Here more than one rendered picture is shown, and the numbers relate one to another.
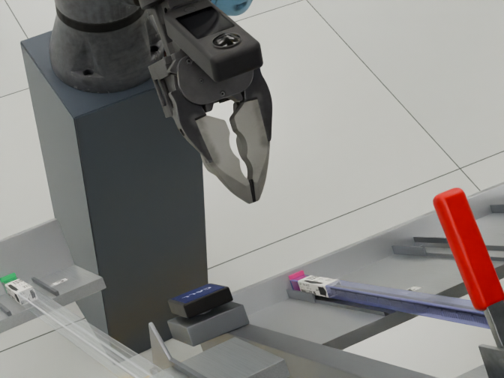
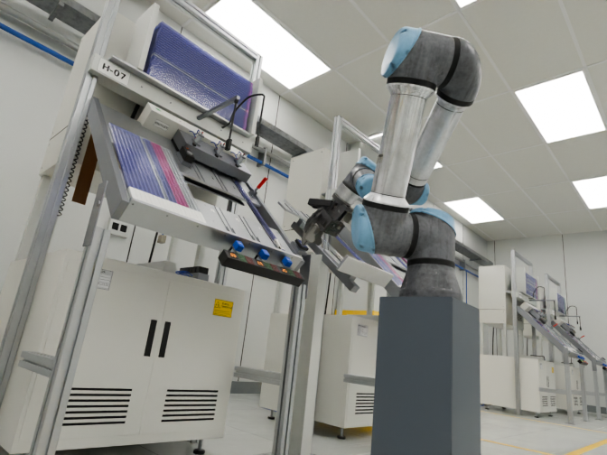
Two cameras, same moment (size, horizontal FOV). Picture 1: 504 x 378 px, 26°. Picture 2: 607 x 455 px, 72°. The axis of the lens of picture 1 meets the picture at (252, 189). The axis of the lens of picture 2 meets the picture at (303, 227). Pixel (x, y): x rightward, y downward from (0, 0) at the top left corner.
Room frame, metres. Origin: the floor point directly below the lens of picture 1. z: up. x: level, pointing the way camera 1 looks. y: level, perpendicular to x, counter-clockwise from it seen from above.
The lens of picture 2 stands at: (2.00, -0.44, 0.40)
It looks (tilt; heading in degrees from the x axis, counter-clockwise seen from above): 17 degrees up; 162
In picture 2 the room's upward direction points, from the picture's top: 7 degrees clockwise
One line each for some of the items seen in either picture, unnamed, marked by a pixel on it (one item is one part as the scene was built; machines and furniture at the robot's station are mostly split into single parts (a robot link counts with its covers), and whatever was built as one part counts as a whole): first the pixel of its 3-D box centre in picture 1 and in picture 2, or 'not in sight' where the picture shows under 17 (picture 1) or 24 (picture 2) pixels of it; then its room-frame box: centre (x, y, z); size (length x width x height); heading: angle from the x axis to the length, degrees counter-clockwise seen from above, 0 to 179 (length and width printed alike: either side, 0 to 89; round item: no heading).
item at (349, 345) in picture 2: not in sight; (368, 318); (-0.35, 0.83, 0.65); 1.01 x 0.73 x 1.29; 27
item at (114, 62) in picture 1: (103, 25); (430, 283); (1.13, 0.19, 0.60); 0.15 x 0.15 x 0.10
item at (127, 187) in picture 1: (124, 196); (426, 423); (1.13, 0.19, 0.27); 0.18 x 0.18 x 0.55; 31
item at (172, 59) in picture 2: not in sight; (199, 84); (0.24, -0.44, 1.52); 0.51 x 0.13 x 0.27; 117
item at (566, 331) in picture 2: not in sight; (549, 342); (-2.81, 5.17, 0.95); 1.36 x 0.82 x 1.90; 27
